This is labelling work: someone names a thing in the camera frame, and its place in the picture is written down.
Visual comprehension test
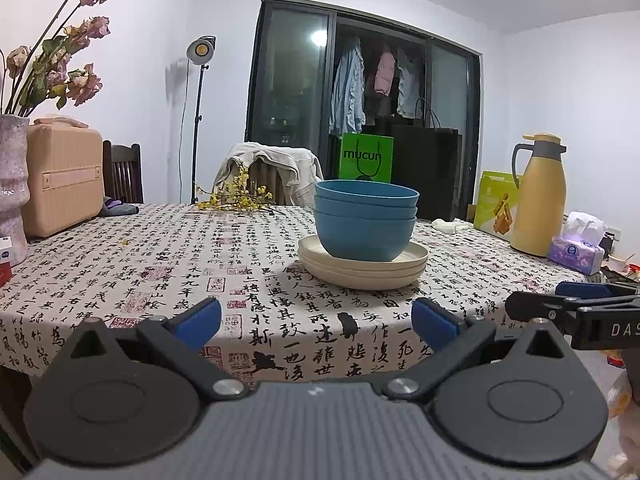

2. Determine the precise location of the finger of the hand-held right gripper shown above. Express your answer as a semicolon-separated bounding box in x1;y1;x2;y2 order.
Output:
505;291;581;323
556;281;640;298

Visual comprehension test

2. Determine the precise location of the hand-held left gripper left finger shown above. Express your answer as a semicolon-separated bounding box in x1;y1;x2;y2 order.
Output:
67;297;251;401

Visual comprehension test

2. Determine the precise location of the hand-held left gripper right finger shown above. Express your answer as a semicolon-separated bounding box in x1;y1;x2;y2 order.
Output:
381;297;565;402

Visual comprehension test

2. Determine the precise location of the cream ribbed plate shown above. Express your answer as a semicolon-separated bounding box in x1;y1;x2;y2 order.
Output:
299;255;428;279
297;234;430;268
302;265;426;291

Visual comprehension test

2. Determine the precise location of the blue bowl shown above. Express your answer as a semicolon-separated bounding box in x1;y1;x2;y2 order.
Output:
314;210;417;262
314;195;419;221
315;180;420;209

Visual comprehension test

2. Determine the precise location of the person's right hand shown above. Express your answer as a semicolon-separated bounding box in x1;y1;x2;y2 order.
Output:
607;370;640;480

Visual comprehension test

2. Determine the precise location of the purple tissue pack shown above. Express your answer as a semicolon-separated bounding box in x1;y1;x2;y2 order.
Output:
547;211;607;276

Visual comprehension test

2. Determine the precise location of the calligraphy printed tablecloth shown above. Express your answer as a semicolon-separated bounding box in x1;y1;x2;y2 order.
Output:
0;203;608;386

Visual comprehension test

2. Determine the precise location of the white glove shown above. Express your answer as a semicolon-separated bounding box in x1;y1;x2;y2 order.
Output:
431;217;471;234

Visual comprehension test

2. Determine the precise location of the yellow thermos jug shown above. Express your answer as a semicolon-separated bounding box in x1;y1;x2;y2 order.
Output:
510;133;568;258

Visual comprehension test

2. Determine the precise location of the yellow-green snack box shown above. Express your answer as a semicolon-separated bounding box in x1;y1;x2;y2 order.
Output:
473;171;523;239

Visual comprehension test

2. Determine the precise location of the yellow flower branch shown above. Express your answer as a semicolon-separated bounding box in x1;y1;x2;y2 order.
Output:
195;162;286;217

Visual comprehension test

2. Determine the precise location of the grey purple cloth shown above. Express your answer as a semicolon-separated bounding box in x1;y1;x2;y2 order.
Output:
97;197;140;217

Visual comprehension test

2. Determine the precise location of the dark wooden chair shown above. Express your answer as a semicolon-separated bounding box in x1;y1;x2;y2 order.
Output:
102;140;144;206
247;160;281;206

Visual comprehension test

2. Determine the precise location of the black paper bag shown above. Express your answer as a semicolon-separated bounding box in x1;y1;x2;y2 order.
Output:
390;97;460;222

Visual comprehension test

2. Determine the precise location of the chair with beige jacket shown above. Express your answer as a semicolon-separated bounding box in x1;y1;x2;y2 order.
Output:
214;141;325;206

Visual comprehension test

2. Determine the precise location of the green paper bag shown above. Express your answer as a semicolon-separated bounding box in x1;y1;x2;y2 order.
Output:
338;132;395;183

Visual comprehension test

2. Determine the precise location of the pink suitcase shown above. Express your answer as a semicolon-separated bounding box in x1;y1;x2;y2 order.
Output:
22;116;106;239

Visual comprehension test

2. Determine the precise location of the small white red box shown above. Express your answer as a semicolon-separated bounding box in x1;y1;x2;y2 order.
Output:
0;236;13;288

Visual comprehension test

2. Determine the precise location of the pinkish grey vase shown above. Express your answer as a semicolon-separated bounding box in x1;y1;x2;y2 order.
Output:
0;115;32;267

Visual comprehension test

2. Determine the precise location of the hanging pale shirt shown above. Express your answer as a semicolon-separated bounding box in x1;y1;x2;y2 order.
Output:
396;47;426;117

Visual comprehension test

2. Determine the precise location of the hanging blue shirt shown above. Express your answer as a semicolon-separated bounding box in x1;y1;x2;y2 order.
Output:
329;37;366;136

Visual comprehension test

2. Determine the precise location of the dark sliding glass door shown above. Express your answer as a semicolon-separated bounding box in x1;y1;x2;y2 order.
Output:
245;0;483;221

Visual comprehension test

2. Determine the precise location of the hanging pink garment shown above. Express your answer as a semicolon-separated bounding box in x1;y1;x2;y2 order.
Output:
375;47;397;97

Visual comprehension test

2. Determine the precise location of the studio light on stand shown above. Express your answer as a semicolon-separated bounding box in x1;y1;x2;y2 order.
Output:
186;35;217;206

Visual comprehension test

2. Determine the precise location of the black light power cable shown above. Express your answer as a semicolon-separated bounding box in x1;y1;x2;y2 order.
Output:
179;62;188;204

